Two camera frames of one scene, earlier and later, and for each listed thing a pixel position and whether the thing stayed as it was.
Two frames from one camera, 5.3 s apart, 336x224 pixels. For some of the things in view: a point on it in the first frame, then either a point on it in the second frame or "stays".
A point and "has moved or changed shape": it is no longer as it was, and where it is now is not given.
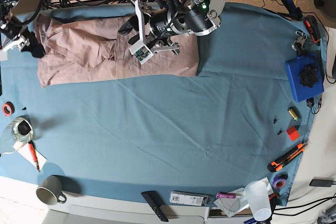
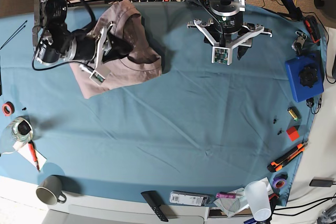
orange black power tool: [312, 23] stays
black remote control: [156, 204] stays
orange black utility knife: [286, 158] stays
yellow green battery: [294, 112] stays
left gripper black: [35, 48] -> [83, 48]
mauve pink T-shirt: [80, 48] has moved or changed shape
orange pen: [34, 153] stays
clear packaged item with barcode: [190, 198] stays
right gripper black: [163, 23] -> [228, 27]
